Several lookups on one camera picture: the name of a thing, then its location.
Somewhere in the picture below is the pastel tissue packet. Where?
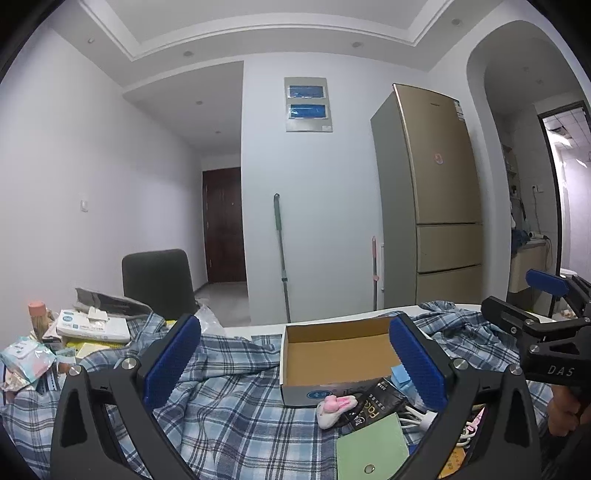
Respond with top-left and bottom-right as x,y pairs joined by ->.
1,337 -> 56,383

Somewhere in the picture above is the person's right hand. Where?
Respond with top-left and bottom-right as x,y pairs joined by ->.
547,385 -> 580,437

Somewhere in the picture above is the dark office chair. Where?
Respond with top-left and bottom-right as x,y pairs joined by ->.
121,249 -> 198,320

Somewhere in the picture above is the green mop handle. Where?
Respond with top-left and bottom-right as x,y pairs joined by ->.
273,193 -> 291,323

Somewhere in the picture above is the yellow blue card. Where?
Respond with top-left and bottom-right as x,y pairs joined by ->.
438,446 -> 466,479

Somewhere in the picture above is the blue plaid shirt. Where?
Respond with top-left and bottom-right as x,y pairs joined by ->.
0,299 -> 555,480

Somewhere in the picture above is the dark wooden door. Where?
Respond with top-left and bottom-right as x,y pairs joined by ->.
202,167 -> 246,283

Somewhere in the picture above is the beige cabinet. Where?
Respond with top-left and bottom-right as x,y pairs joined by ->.
508,239 -> 554,293

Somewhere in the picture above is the grey folded bag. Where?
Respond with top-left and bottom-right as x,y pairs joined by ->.
75,287 -> 152,319

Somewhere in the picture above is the black snack packet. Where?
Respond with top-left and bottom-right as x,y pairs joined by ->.
344,378 -> 408,431

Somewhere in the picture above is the green pouch with snap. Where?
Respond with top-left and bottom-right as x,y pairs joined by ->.
337,414 -> 410,480

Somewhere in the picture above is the white coiled charging cable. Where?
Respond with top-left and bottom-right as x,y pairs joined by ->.
396,405 -> 440,437

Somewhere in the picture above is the white wet wipes pack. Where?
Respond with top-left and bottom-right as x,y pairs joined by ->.
56,310 -> 131,344

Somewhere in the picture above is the grey electrical panel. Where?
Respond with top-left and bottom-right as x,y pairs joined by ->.
284,77 -> 332,133

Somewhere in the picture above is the open cardboard box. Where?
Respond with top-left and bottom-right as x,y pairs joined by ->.
280,316 -> 401,408

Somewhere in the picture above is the gold refrigerator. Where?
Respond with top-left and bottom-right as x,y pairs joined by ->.
370,84 -> 484,307

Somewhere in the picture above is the clear plastic bag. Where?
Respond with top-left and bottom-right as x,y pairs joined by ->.
195,305 -> 226,336

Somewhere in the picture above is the pink strap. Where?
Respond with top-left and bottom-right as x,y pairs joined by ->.
457,405 -> 486,446

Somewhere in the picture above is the pink white plush toy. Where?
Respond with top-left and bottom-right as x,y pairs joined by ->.
315,395 -> 358,430

